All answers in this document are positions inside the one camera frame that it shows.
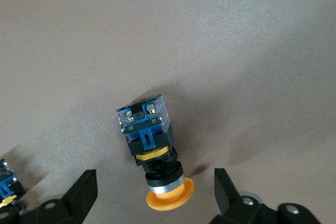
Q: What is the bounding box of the red push button switch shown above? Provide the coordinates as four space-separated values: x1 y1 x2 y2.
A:
0 158 26 213

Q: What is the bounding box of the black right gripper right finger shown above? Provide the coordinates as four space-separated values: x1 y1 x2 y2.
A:
209 167 325 224

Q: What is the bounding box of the yellow push button switch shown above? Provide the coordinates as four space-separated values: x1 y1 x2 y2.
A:
115 95 195 211

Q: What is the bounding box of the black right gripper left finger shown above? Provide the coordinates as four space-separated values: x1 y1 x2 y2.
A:
18 169 99 224

